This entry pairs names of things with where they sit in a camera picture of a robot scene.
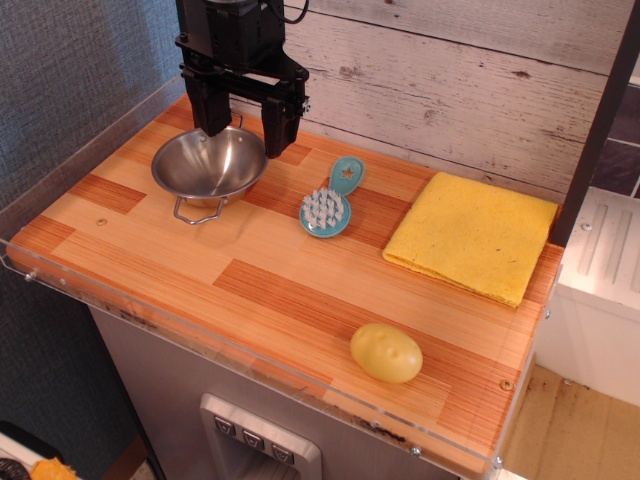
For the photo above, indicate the yellow black object corner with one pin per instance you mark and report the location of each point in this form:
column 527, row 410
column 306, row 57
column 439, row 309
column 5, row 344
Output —
column 45, row 469

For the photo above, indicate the small steel pot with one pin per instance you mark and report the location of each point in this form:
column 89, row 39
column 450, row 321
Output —
column 205, row 173

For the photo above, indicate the toy fridge dispenser panel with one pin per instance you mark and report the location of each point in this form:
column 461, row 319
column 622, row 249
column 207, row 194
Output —
column 247, row 446

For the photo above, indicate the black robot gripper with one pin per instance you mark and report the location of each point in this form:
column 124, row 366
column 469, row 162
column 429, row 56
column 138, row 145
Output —
column 237, row 48

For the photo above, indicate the white cabinet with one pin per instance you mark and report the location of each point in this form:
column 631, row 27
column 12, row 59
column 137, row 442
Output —
column 590, row 333

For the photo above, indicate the clear acrylic table guard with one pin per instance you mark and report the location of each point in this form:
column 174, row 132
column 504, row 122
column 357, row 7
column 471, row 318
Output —
column 285, row 304

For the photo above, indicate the folded yellow cloth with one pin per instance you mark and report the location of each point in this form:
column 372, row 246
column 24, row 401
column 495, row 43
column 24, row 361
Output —
column 481, row 238

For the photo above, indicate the dark vertical frame post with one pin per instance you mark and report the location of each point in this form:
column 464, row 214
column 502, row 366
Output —
column 609, row 104

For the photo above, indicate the teal scrub brush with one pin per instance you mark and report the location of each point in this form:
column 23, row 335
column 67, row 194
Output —
column 326, row 212

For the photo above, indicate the yellow toy potato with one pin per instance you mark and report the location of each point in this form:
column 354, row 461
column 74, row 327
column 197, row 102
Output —
column 385, row 353

